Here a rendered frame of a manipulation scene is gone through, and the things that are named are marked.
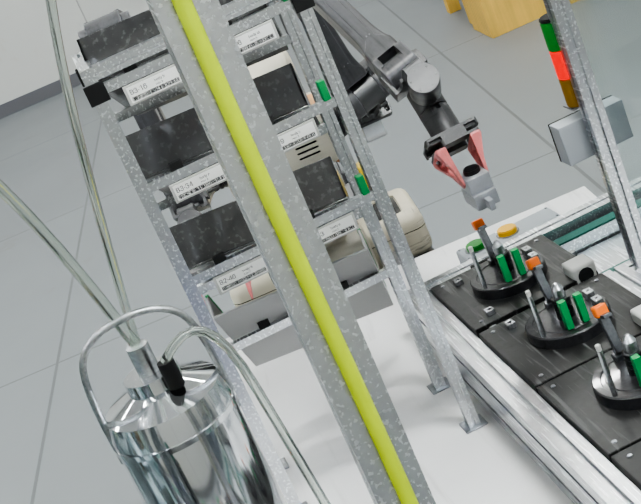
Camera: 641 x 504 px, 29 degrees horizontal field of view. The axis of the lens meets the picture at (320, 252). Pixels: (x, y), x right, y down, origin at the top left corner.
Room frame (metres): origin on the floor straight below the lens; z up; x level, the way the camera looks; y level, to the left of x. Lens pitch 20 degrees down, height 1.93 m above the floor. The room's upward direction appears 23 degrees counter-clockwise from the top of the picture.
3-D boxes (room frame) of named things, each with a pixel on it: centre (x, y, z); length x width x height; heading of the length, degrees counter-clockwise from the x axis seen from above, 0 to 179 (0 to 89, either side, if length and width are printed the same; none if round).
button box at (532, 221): (2.29, -0.36, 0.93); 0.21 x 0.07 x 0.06; 96
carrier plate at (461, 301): (2.06, -0.30, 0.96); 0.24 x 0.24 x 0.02; 6
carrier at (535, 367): (1.81, -0.32, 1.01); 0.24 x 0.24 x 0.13; 6
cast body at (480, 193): (2.06, -0.30, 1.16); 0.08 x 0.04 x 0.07; 7
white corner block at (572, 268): (1.98, -0.40, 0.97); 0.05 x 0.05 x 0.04; 6
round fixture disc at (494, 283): (2.06, -0.30, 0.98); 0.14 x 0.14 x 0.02
